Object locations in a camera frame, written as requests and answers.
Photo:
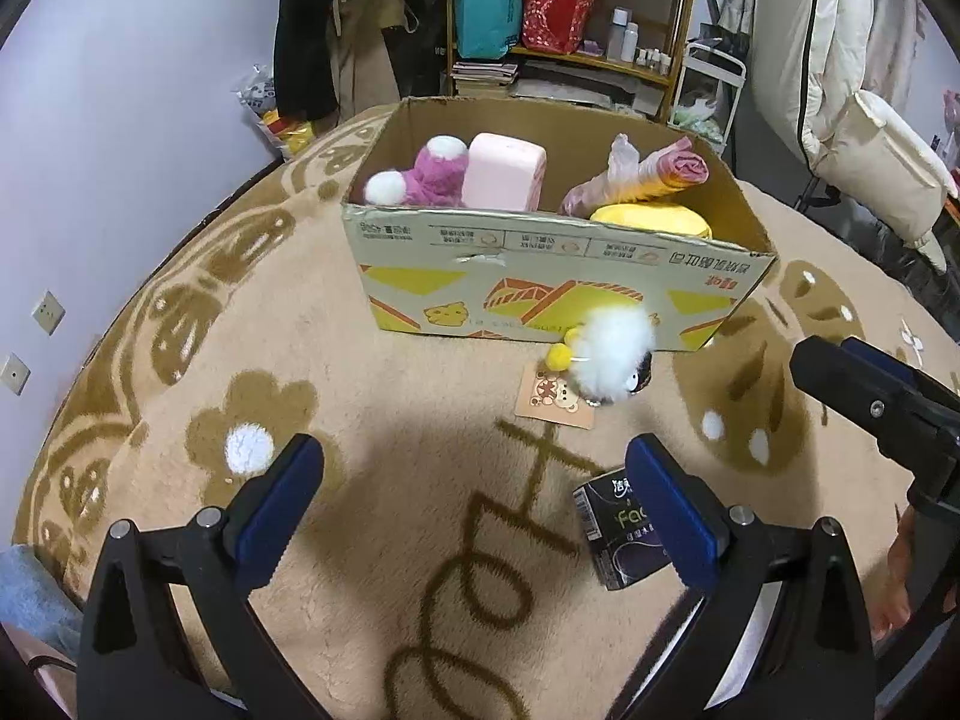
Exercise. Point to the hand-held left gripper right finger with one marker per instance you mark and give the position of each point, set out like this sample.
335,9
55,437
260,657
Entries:
675,517

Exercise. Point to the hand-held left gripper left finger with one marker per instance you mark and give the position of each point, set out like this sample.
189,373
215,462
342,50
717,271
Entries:
281,502

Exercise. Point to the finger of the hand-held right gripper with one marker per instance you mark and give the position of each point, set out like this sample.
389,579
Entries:
847,390
885,358

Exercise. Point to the black tissue packet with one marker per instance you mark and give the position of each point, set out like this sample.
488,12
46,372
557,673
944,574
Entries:
607,540

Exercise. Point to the yellow dog plush toy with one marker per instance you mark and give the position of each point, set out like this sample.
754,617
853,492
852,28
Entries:
652,221

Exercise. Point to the pink plastic bundle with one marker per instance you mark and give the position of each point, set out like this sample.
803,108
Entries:
675,165

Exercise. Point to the printed cardboard box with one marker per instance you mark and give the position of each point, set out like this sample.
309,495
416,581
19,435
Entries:
525,240

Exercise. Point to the purple and white plush toy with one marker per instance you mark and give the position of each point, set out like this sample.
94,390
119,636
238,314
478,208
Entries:
435,180

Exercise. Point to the pink rectangular block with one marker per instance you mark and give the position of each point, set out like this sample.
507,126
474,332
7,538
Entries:
499,172

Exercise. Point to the person's right hand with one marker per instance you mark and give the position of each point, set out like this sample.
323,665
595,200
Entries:
904,577

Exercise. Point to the bear print card tag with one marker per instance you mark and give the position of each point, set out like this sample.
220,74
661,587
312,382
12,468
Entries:
547,399

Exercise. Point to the pink object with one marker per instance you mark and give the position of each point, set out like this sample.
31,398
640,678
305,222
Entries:
952,111

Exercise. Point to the grey blue cloth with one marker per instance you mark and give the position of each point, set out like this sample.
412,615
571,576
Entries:
37,592

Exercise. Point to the pale green cloth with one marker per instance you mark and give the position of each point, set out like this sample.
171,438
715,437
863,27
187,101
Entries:
701,116

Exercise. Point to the cream puffer coat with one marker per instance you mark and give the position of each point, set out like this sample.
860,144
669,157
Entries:
825,52

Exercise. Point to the white trolley cart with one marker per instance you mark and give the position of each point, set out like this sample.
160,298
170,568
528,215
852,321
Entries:
739,82

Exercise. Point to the yellow and red plastic bag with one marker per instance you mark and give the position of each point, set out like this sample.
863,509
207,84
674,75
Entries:
289,136

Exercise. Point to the pile of books and papers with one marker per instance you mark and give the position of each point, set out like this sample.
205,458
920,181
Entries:
585,90

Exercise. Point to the wooden shelf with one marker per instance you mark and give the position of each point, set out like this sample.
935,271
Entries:
675,15

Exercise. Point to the clear bottle with white cap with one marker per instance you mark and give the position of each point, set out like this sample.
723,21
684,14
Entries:
631,45

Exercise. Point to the white printed plastic bag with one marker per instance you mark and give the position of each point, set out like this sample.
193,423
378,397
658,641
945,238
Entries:
256,94

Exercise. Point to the tall white bottle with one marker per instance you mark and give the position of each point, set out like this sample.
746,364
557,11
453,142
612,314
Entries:
617,37

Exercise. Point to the small lilac box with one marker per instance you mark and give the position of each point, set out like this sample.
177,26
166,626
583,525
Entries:
594,49

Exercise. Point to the black hanging coat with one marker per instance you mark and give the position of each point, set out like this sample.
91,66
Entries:
300,52

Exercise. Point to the beige hanging coat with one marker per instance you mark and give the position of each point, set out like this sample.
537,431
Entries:
367,52

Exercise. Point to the stack of books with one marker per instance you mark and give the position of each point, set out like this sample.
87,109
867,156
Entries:
484,79

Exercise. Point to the red patterned bag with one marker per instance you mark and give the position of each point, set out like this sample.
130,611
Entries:
555,15

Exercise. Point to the teal bag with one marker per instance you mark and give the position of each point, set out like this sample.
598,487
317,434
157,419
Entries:
487,15

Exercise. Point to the white wall socket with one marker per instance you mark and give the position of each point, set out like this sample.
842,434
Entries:
13,373
49,313

